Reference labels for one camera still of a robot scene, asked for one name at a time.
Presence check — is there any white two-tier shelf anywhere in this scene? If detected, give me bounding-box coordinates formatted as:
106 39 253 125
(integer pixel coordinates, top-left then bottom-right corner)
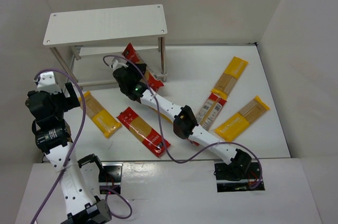
43 4 167 90

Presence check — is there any red spaghetti bag top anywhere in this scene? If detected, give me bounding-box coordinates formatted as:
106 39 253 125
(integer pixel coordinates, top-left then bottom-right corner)
122 43 164 92

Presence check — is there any red spaghetti bag label side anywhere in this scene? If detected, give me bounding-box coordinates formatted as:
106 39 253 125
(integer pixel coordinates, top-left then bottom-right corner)
195 93 227 131

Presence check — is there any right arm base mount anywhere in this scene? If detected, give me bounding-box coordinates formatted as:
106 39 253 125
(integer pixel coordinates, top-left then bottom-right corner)
214 162 265 193

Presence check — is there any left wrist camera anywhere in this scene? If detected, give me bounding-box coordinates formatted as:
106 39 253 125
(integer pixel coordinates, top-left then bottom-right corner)
36 71 62 95

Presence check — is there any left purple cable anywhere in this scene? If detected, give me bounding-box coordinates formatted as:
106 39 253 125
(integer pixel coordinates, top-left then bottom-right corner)
29 68 133 224

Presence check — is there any yellow spaghetti bag left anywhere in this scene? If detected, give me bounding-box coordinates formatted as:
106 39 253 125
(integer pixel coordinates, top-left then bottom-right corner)
83 91 122 138

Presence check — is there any red spaghetti bag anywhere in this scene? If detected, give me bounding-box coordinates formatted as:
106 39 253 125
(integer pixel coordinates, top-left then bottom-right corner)
117 107 171 157
122 43 164 92

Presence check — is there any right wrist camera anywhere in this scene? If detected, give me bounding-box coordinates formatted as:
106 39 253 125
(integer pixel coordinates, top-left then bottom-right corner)
109 59 128 71

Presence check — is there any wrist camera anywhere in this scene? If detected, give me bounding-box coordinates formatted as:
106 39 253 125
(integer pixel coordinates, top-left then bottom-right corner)
36 71 62 95
109 59 128 71

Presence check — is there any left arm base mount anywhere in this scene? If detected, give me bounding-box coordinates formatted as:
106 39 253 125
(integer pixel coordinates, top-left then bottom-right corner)
98 163 123 195

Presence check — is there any yellow spaghetti bag upper right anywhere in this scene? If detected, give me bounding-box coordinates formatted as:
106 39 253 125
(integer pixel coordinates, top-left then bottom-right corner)
211 57 249 100

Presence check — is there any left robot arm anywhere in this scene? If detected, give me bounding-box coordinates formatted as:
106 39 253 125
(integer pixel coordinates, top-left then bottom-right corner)
25 81 111 223

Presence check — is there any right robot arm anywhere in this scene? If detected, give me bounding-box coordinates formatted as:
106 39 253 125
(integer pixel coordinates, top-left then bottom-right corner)
110 59 252 181

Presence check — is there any red spaghetti bag lower centre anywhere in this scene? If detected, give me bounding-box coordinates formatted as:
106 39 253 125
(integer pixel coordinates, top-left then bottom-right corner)
117 107 171 157

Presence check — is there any yellow spaghetti bag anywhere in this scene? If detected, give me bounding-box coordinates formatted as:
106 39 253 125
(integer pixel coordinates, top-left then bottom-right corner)
83 91 122 138
214 96 270 142
211 57 249 100
149 104 174 124

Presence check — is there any yellow spaghetti bag centre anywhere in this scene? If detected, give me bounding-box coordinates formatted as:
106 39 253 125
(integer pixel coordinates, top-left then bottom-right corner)
149 104 174 124

